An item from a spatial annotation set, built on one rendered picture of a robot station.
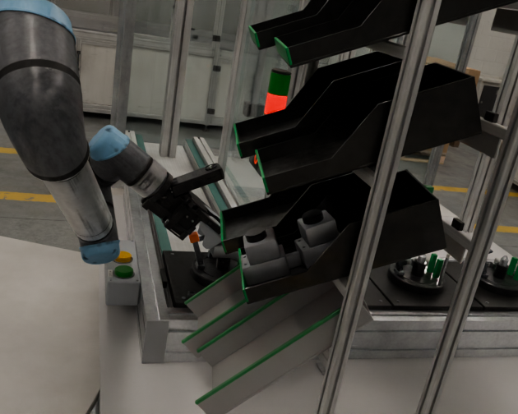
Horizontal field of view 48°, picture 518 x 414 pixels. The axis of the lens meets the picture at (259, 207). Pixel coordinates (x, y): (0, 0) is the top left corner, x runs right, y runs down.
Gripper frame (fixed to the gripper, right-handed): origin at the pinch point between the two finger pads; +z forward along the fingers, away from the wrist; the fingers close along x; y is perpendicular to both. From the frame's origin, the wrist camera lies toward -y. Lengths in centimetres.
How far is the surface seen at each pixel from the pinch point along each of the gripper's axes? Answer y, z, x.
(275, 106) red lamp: -26.9, -6.8, -16.8
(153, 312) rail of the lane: 19.4, -7.0, 14.0
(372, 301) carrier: -10.9, 32.7, 10.3
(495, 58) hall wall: -379, 518, -780
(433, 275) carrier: -25, 48, 2
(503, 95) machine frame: -87, 68, -60
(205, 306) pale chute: 9.9, -3.4, 20.7
